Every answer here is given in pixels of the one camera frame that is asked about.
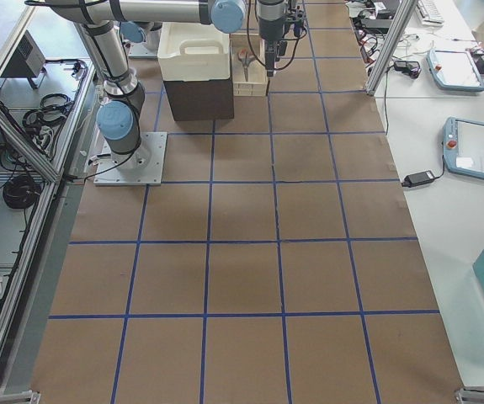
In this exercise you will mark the grey metal box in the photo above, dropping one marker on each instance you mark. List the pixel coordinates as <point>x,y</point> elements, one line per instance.
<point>27,61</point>

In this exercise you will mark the white plastic tray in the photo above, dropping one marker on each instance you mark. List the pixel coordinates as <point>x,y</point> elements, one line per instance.
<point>190,52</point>

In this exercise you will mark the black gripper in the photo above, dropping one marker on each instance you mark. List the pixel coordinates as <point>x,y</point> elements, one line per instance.
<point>268,29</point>

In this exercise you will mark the blue teach pendant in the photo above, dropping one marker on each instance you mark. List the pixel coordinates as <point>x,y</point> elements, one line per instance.
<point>454,71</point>
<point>463,147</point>

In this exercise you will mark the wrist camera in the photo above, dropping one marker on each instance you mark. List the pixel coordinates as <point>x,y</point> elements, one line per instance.
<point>295,21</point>

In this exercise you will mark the small black power adapter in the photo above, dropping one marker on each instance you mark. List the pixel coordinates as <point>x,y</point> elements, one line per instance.
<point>418,179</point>

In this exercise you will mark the wooden drawer white handle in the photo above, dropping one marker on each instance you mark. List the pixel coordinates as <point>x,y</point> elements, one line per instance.
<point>258,82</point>

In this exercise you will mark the grey orange scissors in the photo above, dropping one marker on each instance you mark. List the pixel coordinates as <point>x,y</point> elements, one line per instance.
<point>245,57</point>

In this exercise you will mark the aluminium frame post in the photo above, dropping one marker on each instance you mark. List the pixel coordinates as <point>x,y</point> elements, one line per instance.
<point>395,32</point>

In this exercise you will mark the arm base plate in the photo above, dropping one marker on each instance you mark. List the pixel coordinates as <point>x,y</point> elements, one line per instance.
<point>144,167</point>

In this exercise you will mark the lower blue teach pendant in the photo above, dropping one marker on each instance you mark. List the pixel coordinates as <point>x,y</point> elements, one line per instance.
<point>463,147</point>

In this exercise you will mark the upper blue teach pendant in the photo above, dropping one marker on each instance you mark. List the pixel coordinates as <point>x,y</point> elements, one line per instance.
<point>454,71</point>

